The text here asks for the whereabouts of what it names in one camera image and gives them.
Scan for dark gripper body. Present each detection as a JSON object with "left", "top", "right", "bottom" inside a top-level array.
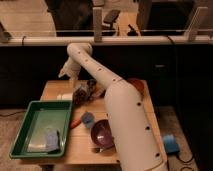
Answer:
[{"left": 73, "top": 79, "right": 97, "bottom": 106}]

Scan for purple bowl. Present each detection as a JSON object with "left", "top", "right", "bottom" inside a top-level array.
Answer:
[{"left": 90, "top": 119, "right": 114, "bottom": 149}]

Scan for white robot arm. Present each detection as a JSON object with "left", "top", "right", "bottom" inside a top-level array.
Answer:
[{"left": 59, "top": 43, "right": 168, "bottom": 171}]

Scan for white horizontal rail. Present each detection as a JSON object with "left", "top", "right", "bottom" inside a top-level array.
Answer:
[{"left": 0, "top": 35, "right": 213, "bottom": 46}]

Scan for blue tape roll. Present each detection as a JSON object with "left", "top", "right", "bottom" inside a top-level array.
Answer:
[{"left": 163, "top": 134, "right": 180, "bottom": 154}]

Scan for orange carrot toy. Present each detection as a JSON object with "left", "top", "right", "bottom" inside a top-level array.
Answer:
[{"left": 70, "top": 119, "right": 81, "bottom": 129}]

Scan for black office chair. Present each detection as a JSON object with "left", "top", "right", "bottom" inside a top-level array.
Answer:
[{"left": 103, "top": 9, "right": 120, "bottom": 27}]

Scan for wooden table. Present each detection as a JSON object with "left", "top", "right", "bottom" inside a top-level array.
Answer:
[{"left": 21, "top": 80, "right": 167, "bottom": 165}]

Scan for green plastic tray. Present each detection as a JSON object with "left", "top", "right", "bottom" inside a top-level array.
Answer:
[{"left": 10, "top": 100, "right": 72, "bottom": 159}]

